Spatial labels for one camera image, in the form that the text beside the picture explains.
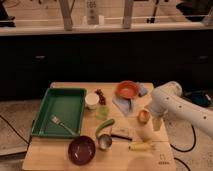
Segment purple bowl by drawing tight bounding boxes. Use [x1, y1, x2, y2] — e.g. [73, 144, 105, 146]
[68, 136, 96, 166]

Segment black cable left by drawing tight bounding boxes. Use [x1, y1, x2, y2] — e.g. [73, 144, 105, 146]
[0, 114, 32, 146]

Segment silver fork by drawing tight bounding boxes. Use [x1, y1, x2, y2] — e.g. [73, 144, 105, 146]
[51, 115, 77, 136]

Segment yellow banana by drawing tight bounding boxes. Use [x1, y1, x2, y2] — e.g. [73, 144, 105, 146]
[129, 142, 155, 151]

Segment wooden cutting board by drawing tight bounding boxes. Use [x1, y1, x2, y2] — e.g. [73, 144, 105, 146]
[22, 82, 176, 171]

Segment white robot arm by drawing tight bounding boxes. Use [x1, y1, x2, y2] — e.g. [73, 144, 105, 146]
[147, 81, 213, 138]

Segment light green cup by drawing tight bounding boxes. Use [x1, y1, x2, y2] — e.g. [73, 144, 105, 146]
[96, 105, 109, 120]

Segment black power cable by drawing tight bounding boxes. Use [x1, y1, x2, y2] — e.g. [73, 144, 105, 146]
[169, 124, 198, 171]

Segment blue cloth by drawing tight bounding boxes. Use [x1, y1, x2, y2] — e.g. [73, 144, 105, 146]
[112, 83, 148, 115]

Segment green cucumber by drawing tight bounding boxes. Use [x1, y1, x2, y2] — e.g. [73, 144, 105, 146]
[95, 118, 115, 138]

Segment green plastic tray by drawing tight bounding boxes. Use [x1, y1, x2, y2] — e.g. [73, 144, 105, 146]
[31, 88, 86, 139]

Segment red grapes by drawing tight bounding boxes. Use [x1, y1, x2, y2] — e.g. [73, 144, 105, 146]
[95, 89, 106, 105]

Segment black handled knife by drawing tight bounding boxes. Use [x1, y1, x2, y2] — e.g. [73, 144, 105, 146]
[111, 127, 133, 141]

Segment silver measuring cup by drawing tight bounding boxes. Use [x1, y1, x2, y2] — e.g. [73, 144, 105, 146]
[98, 134, 112, 150]

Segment orange bowl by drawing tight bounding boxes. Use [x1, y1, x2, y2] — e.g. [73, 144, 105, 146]
[115, 80, 139, 99]

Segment white cup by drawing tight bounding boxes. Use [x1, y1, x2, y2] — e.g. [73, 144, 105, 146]
[85, 93, 99, 110]

